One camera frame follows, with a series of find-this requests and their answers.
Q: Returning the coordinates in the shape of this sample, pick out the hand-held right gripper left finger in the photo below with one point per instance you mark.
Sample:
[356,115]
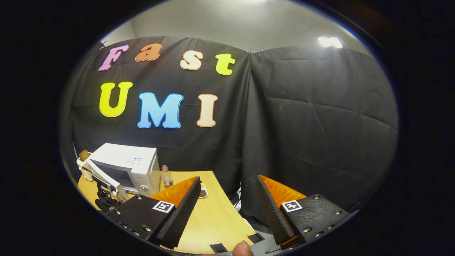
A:
[177,220]

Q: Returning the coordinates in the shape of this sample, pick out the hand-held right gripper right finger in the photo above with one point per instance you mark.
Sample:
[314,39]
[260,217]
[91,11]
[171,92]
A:
[272,217]

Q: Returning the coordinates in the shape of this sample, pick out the white microwave oven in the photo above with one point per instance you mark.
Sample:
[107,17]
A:
[124,156]

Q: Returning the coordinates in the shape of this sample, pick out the black table clamp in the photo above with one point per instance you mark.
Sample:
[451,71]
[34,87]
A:
[256,238]
[218,248]

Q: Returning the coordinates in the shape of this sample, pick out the white divided plate with grains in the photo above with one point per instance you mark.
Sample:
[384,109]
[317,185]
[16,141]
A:
[203,192]

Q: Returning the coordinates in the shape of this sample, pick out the white toaster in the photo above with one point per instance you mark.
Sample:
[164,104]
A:
[82,167]

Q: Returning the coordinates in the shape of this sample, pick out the small clear bottle red label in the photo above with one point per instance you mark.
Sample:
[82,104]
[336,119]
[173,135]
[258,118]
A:
[167,179]

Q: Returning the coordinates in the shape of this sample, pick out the toasted bread slice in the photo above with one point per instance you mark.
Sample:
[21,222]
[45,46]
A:
[84,155]

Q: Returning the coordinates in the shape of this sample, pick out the black backdrop cloth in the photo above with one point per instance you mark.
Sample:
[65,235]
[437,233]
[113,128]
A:
[302,124]

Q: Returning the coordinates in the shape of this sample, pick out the ceiling light panel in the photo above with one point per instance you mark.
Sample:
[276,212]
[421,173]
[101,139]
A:
[330,42]

